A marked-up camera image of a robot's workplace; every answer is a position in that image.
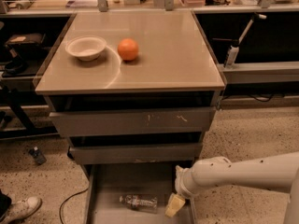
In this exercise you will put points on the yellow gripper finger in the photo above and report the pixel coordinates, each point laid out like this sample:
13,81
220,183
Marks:
175,203

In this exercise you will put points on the clear plastic water bottle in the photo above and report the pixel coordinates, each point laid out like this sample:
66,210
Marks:
140,202

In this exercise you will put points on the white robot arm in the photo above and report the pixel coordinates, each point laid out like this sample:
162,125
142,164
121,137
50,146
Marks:
277,173

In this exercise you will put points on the middle grey drawer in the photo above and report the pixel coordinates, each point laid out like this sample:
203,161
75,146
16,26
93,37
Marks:
136,153

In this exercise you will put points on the bottom open grey drawer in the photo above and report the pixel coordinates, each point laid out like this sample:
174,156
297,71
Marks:
108,182

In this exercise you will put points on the top grey drawer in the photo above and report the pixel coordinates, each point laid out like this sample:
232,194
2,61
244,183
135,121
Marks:
143,121

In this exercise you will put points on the grey drawer cabinet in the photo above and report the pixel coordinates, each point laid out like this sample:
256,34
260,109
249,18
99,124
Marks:
173,69

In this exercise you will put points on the small black floor device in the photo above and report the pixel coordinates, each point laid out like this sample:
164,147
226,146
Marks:
37,155

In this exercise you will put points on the white sneaker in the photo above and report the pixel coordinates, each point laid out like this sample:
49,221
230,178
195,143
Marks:
20,210

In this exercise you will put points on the orange fruit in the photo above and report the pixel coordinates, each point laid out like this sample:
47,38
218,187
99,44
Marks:
128,49

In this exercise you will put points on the white bowl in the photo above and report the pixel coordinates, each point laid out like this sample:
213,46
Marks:
86,48

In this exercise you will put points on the white rod tool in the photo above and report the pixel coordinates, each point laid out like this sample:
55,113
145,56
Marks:
254,17

